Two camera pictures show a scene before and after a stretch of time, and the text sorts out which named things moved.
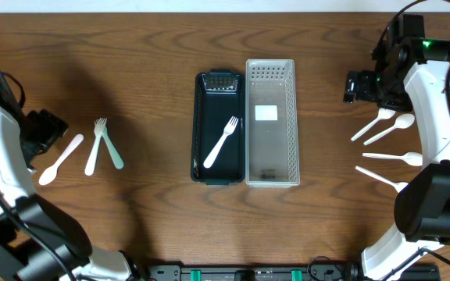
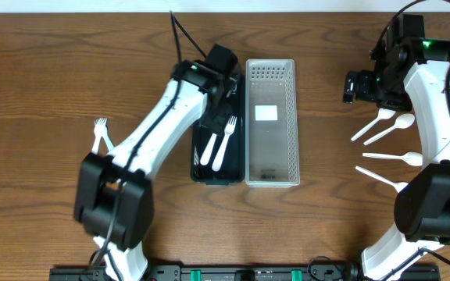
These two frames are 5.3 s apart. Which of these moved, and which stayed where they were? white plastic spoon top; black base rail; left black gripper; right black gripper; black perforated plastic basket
Moved: left black gripper
Stayed: black base rail; right black gripper; black perforated plastic basket; white plastic spoon top
